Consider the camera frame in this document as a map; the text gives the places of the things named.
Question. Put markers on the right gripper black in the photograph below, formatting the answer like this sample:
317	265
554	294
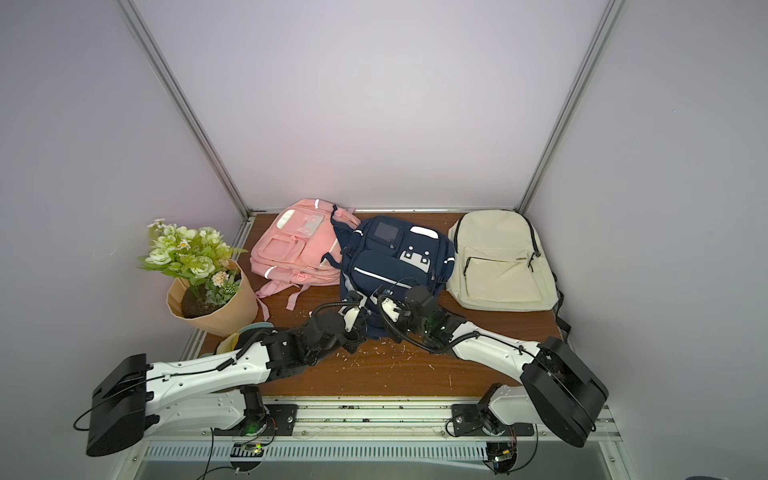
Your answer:
402	316

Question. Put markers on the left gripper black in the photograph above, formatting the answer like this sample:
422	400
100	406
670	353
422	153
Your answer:
354	340

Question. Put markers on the cream canvas backpack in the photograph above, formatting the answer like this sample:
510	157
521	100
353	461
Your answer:
500	265

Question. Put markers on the navy blue backpack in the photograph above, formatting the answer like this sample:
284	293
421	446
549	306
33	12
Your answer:
394	254

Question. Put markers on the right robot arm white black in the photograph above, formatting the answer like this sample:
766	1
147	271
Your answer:
566	395

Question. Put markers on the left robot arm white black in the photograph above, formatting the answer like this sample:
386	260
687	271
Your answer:
220	392

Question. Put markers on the pink backpack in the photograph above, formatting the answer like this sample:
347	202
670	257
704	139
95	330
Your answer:
300	249

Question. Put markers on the yellow item in bowl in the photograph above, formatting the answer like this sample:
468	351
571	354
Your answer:
228	344

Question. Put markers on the brown paper flower pot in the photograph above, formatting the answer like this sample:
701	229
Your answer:
216	315

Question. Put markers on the artificial green flower bouquet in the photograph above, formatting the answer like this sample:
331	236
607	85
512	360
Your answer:
198	256

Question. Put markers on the teal bowl with handle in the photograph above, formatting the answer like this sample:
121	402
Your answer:
251	330

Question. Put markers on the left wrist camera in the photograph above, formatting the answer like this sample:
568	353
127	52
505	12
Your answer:
349	311

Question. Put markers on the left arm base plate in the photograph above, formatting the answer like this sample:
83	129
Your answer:
274	419

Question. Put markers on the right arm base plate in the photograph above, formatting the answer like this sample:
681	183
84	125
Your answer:
472	420

